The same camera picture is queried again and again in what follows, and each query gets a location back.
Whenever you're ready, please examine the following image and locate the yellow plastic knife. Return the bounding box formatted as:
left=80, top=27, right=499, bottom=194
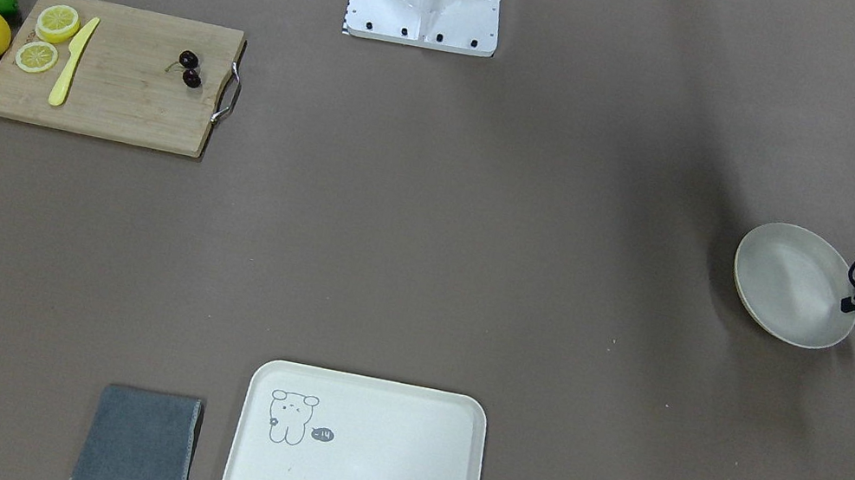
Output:
left=48, top=16, right=100, bottom=107

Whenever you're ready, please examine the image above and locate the cream round plate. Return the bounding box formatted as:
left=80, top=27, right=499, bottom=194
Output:
left=733, top=223, right=855, bottom=350

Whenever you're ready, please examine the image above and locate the lemon slice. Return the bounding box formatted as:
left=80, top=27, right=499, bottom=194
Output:
left=14, top=40, right=61, bottom=74
left=35, top=4, right=82, bottom=45

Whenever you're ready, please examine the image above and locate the cream rabbit tray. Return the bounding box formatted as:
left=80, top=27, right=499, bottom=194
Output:
left=222, top=360, right=488, bottom=480

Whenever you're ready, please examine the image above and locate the lemon slice upper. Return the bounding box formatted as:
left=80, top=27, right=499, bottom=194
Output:
left=35, top=4, right=82, bottom=45

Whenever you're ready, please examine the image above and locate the wooden cutting board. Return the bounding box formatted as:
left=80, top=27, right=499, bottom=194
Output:
left=0, top=0, right=246, bottom=159

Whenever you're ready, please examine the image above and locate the grey folded cloth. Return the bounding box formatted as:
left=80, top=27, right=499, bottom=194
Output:
left=70, top=383, right=204, bottom=480

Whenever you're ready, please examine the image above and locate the dark red cherry pair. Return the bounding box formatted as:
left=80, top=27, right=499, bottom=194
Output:
left=165, top=49, right=202, bottom=88

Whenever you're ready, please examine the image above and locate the lemon slice lower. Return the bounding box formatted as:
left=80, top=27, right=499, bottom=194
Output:
left=14, top=40, right=61, bottom=74

